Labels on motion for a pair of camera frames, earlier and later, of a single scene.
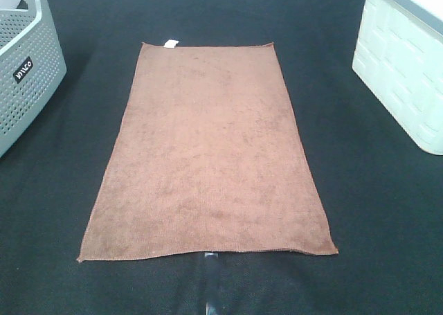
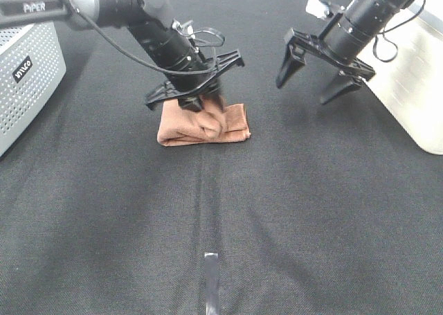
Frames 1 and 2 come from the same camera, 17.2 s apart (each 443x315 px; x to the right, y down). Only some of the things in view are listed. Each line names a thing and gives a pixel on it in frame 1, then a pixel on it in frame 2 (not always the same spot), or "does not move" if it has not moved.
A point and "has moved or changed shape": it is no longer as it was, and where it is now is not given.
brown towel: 210,158 has moved or changed shape
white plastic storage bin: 399,52 does not move
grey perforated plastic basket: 32,62 does not move
